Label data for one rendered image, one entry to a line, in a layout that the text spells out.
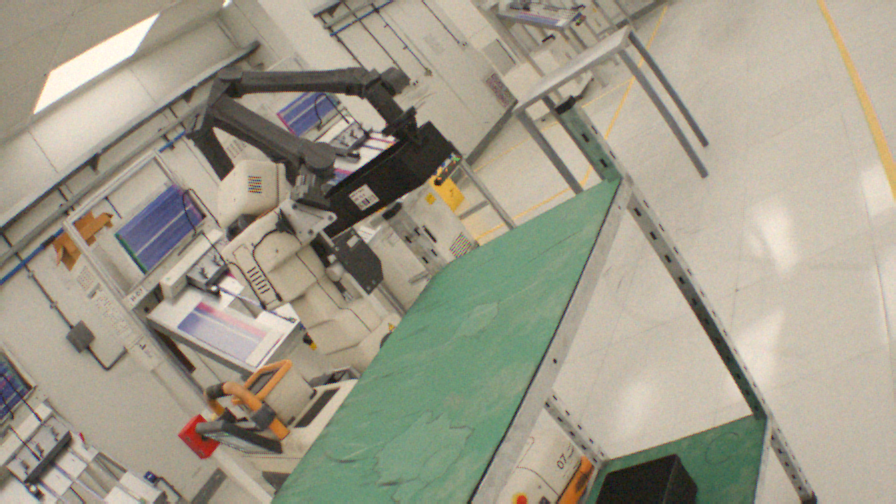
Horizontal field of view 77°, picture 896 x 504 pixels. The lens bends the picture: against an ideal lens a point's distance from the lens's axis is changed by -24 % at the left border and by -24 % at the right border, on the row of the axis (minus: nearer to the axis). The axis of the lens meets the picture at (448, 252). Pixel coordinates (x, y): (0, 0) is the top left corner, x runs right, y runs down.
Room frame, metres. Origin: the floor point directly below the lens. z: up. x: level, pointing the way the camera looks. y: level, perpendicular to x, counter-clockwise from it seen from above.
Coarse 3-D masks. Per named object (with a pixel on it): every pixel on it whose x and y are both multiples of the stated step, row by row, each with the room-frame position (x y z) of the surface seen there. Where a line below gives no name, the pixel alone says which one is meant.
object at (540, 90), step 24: (600, 48) 3.42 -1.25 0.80; (624, 48) 3.18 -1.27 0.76; (552, 72) 3.80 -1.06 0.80; (576, 72) 3.32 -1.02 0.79; (528, 96) 3.61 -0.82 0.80; (648, 96) 3.18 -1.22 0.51; (672, 96) 3.50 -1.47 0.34; (528, 120) 3.55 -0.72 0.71; (672, 120) 3.15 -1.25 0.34; (576, 144) 3.89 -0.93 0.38; (696, 168) 3.17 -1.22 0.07; (576, 192) 3.56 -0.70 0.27
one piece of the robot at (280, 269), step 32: (256, 224) 1.81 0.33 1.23; (224, 256) 1.99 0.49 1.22; (256, 256) 1.85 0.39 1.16; (288, 256) 1.83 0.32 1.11; (320, 256) 1.94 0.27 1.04; (256, 288) 1.93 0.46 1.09; (288, 288) 1.85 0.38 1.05; (320, 288) 1.91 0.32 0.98; (320, 320) 1.89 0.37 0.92; (352, 320) 1.86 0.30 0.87; (384, 320) 1.91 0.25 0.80; (352, 352) 1.89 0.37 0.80
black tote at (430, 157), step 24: (408, 144) 1.96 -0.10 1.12; (432, 144) 2.00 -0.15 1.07; (360, 168) 2.33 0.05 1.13; (384, 168) 1.99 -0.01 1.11; (408, 168) 1.93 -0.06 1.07; (432, 168) 1.97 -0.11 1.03; (336, 192) 2.47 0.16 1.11; (360, 192) 2.11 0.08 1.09; (384, 192) 2.05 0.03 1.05; (408, 192) 1.98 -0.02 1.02; (336, 216) 2.25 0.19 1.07; (360, 216) 2.17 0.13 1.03
